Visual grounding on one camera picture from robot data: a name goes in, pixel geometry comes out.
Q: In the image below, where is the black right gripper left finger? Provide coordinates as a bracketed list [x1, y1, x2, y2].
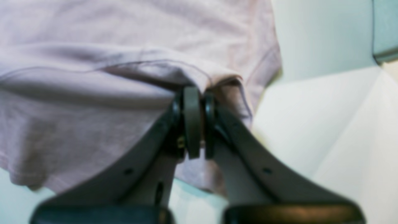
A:
[30, 86, 202, 224]

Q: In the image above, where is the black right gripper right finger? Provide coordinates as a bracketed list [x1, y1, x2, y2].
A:
[204, 92, 366, 224]

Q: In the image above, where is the mauve t-shirt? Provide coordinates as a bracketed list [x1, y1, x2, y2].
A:
[0, 0, 281, 192]

